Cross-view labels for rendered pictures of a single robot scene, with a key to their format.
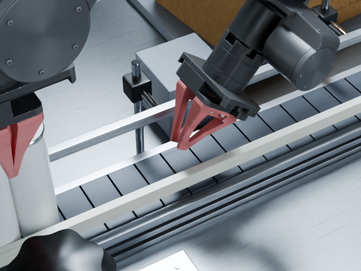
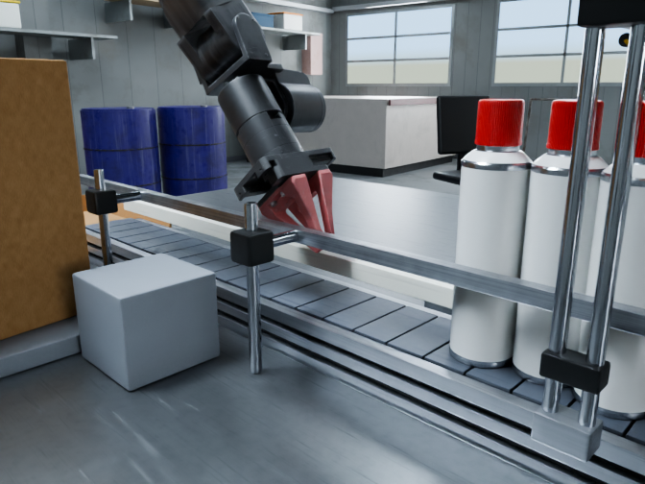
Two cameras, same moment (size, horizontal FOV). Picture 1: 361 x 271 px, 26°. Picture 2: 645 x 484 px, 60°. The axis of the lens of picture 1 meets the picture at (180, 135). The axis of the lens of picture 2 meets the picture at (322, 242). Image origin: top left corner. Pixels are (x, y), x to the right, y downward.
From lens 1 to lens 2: 113 cm
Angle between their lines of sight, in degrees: 90
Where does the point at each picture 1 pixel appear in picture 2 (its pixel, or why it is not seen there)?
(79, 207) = (423, 335)
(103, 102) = (133, 423)
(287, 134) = not seen: hidden behind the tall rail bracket
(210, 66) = (291, 145)
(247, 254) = not seen: hidden behind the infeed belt
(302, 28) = (291, 77)
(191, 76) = (297, 162)
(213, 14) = (15, 278)
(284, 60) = (313, 100)
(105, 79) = (63, 434)
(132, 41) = not seen: outside the picture
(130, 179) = (351, 315)
